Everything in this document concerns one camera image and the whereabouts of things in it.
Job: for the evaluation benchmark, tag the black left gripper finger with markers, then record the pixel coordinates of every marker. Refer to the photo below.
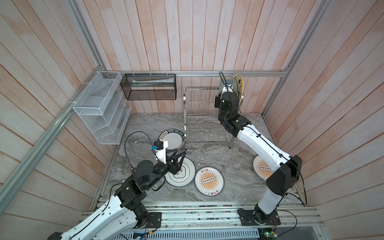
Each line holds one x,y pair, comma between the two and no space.
176,155
180,162

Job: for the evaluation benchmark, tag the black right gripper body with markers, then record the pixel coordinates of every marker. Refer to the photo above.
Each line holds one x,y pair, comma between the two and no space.
218,102

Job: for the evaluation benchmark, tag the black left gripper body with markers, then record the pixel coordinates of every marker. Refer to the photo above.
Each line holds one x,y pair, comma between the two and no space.
172,167

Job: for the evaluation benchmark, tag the white plate with flower outline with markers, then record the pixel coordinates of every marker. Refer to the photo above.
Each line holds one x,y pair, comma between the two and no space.
185,176

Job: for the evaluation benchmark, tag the pale green plate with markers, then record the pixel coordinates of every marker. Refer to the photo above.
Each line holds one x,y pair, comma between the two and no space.
221,86

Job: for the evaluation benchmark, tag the cream plate with berry sprigs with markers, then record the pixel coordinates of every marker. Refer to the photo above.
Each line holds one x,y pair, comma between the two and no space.
235,86

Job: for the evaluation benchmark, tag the cat and stars orange-rim plate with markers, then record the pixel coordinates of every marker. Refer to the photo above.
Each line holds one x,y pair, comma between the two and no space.
240,87

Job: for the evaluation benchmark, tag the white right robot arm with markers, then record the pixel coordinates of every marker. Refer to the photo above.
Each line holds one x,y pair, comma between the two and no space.
286,169

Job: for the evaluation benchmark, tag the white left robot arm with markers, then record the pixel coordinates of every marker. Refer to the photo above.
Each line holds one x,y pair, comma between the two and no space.
125,210

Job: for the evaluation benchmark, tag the stainless steel dish rack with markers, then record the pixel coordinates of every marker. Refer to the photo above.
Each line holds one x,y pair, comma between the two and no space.
201,117

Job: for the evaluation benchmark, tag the dark-rim lettered white plate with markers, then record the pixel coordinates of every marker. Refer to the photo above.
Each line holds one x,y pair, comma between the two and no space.
175,138

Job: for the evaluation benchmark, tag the orange sunburst plate centre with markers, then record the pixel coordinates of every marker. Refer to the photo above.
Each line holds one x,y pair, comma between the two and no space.
209,181

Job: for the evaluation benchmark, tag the orange sunburst plate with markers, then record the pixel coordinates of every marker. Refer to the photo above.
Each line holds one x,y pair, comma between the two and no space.
261,168
209,181

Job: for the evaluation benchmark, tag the orange sunburst plate right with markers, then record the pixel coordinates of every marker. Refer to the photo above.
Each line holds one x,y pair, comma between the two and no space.
261,168

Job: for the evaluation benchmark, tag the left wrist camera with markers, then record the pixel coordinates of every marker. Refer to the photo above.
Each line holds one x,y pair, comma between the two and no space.
159,148

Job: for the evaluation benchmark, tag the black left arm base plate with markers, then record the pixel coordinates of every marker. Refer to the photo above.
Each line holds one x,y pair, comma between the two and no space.
151,220

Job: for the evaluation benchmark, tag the black mesh wall basket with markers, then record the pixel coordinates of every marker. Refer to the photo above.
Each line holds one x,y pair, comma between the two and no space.
149,87

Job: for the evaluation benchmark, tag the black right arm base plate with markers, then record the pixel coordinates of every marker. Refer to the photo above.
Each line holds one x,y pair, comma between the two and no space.
258,218

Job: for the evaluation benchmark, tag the white wire mesh shelf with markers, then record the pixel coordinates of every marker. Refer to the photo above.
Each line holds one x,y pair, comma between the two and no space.
103,109

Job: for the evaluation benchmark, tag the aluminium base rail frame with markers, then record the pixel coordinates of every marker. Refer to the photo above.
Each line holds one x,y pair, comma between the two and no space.
219,220

